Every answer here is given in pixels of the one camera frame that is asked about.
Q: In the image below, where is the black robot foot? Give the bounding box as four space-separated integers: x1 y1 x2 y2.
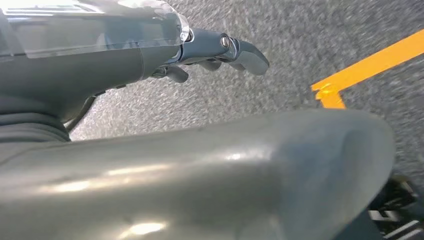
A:
366 174 424 240

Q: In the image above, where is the yellow floor tape square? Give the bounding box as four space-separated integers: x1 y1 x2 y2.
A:
310 29 424 111

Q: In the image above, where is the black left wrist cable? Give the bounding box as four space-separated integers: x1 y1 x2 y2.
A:
63 93 100 133

